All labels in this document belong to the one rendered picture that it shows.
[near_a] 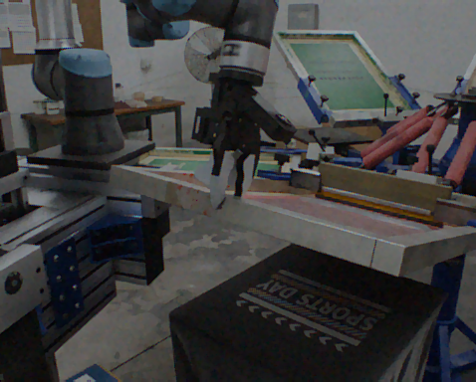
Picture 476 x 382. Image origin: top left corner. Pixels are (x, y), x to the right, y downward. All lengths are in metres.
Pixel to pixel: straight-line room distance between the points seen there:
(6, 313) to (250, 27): 0.54
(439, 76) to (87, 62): 4.67
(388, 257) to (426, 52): 4.97
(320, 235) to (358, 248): 0.06
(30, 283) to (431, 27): 5.09
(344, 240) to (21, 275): 0.46
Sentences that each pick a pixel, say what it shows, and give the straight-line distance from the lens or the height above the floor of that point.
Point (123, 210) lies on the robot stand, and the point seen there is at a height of 1.13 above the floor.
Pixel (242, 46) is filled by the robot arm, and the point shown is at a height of 1.50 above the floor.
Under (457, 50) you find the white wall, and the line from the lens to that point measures 5.41.
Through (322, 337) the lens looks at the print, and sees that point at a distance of 0.98.
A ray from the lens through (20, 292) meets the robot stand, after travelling 0.76.
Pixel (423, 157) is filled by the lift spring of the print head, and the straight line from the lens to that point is 1.70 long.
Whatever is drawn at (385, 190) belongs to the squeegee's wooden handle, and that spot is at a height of 1.15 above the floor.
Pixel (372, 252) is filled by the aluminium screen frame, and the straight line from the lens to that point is 0.60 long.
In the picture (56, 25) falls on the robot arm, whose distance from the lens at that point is 1.25.
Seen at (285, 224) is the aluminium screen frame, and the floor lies 1.26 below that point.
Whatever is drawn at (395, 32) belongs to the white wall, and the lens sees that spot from 5.64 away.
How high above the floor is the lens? 1.51
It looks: 19 degrees down
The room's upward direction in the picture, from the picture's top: straight up
